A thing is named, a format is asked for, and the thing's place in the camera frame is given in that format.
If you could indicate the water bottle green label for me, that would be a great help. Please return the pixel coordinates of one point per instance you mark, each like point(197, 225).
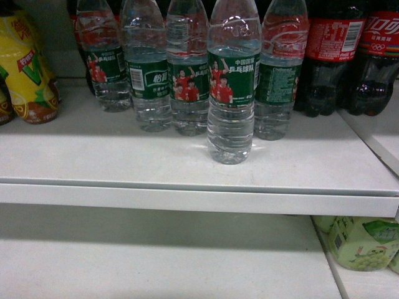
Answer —
point(234, 47)

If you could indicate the middle rear water bottle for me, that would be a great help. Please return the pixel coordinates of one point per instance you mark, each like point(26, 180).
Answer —
point(187, 57)

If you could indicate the white metal shelf board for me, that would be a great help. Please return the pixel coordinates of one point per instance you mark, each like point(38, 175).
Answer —
point(87, 157)

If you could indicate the barcode side water bottle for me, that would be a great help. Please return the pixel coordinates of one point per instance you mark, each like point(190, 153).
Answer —
point(143, 36)

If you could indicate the right rear water bottle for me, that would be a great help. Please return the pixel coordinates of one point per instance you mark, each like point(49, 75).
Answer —
point(285, 30)

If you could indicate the far left water bottle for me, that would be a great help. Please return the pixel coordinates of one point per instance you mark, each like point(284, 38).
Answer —
point(100, 39)

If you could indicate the pale green carton behind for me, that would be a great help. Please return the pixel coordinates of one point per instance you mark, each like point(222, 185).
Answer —
point(324, 223)

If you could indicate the yellow lemon tea bottle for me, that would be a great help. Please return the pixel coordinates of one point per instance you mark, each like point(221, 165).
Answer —
point(21, 68)

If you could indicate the cola bottle barcode label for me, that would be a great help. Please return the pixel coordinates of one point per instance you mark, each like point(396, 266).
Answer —
point(335, 29)

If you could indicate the cola bottle red logo label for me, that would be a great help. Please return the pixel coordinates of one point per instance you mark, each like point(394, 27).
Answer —
point(375, 66)

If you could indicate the green grape juice carton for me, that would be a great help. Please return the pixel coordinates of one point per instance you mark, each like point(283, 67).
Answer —
point(363, 244)

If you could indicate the brown lemon tea bottle edge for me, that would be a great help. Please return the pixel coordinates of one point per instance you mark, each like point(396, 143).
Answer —
point(7, 112)

